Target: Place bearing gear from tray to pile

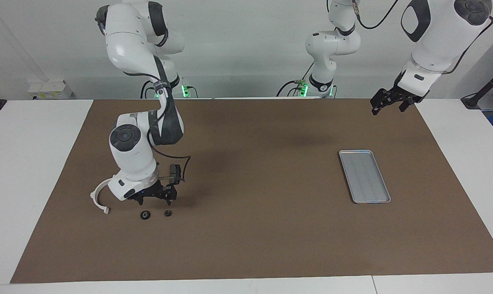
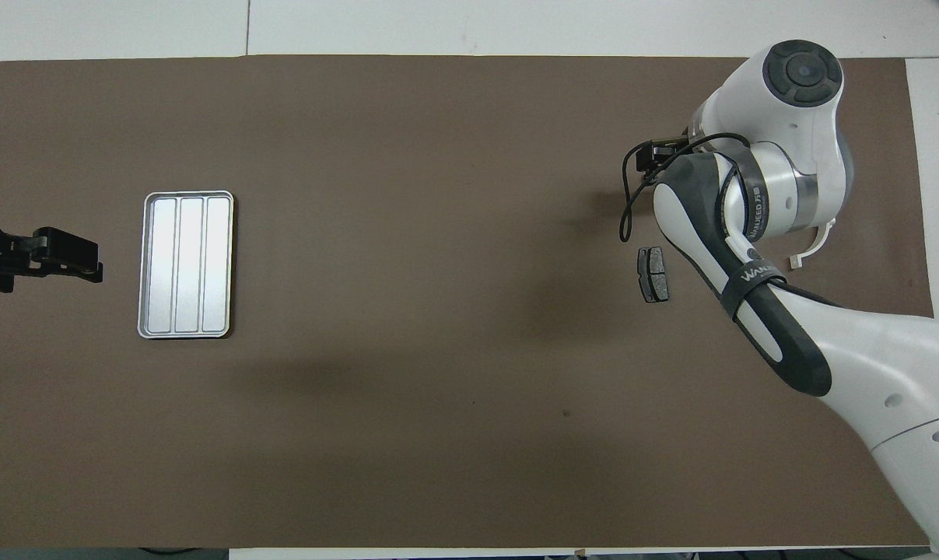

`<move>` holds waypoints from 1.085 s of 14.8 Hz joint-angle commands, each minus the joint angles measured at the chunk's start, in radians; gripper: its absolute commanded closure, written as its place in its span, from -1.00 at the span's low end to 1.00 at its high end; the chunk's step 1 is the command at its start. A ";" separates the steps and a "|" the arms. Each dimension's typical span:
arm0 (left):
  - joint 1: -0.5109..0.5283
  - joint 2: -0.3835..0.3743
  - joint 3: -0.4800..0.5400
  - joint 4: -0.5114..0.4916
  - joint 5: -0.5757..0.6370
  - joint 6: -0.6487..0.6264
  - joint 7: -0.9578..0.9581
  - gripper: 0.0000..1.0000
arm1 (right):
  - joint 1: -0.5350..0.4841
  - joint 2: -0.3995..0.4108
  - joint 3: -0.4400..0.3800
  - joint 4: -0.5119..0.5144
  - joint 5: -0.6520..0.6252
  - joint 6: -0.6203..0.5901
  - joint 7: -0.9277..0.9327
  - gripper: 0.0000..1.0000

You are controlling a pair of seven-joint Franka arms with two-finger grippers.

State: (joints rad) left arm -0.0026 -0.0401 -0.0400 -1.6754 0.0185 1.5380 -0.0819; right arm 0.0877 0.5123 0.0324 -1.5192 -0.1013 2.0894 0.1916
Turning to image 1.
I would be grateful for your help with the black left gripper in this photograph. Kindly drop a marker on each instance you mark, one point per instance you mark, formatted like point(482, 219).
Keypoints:
point(393, 96)

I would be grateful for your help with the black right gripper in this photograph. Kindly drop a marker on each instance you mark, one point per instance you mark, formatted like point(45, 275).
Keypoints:
point(158, 191)

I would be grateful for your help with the large black bearing gear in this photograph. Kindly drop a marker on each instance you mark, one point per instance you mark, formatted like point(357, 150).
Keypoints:
point(145, 214)

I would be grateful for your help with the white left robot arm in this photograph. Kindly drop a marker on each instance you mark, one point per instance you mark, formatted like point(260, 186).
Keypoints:
point(438, 36)

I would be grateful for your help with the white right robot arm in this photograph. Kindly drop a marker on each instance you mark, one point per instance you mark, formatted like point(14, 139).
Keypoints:
point(134, 159)

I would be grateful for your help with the silver metal tray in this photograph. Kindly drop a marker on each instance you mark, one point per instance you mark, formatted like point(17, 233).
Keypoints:
point(364, 175)

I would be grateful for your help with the dark rectangular brake pad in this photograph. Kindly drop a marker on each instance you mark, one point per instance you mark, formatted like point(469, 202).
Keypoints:
point(175, 169)

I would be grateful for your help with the brown table mat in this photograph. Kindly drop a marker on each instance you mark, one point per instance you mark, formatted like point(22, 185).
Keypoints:
point(246, 228)

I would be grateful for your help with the white curved plastic bracket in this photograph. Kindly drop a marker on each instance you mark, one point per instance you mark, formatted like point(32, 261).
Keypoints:
point(94, 195)

